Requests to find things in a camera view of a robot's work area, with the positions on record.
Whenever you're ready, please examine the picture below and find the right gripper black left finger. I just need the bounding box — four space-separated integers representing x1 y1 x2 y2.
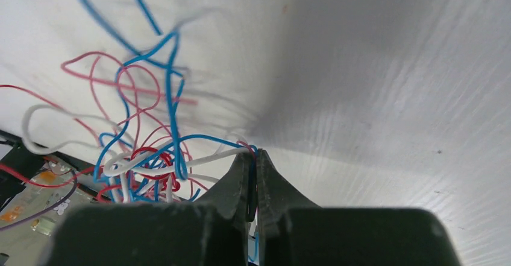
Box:
42 153 253 265

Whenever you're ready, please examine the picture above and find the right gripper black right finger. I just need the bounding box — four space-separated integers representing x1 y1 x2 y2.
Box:
256 150 460 265

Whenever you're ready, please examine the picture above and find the red blue cable pile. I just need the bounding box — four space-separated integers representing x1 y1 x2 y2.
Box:
0 0 260 265

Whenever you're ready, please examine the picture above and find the right controller board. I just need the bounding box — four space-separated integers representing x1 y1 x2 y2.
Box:
1 162 97 265

